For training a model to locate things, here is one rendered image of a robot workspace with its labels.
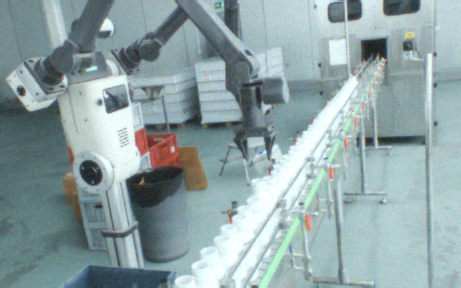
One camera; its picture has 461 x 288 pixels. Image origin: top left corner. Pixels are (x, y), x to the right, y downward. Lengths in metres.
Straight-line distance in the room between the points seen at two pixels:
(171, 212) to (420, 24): 3.73
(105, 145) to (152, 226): 1.90
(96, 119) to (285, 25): 10.31
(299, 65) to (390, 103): 5.97
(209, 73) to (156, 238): 4.97
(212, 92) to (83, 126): 6.56
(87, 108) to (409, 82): 4.79
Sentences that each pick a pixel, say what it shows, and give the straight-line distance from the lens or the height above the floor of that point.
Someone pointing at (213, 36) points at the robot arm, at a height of 1.60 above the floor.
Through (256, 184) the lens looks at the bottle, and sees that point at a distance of 1.29.
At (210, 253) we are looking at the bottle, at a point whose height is 1.15.
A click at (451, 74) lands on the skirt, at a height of 0.11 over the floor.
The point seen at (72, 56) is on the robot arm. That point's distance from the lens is 1.43.
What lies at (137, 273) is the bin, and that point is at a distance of 1.49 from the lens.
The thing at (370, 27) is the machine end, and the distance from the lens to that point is 5.94.
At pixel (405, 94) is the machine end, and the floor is 0.63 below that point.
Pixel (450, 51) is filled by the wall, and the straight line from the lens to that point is 11.50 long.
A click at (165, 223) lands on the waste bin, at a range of 3.48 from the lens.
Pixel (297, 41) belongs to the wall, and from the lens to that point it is 11.71.
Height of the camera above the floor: 1.60
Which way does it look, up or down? 15 degrees down
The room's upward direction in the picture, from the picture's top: 7 degrees counter-clockwise
